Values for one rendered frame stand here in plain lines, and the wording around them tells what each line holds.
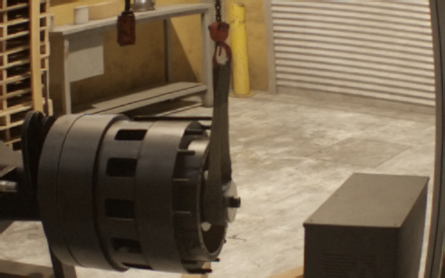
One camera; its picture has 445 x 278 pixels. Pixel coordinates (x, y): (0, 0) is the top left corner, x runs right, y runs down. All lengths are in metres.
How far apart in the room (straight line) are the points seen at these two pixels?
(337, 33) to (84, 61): 2.76
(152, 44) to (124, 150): 6.34
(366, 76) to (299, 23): 1.00
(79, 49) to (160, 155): 4.86
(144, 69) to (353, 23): 2.35
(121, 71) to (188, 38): 1.07
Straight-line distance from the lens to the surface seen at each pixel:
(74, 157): 2.57
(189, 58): 9.28
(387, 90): 8.22
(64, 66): 7.09
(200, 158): 2.51
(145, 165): 2.48
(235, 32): 8.86
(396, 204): 2.57
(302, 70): 8.82
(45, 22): 6.18
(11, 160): 2.91
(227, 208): 2.59
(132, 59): 8.64
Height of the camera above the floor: 1.66
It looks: 13 degrees down
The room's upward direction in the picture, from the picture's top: 3 degrees counter-clockwise
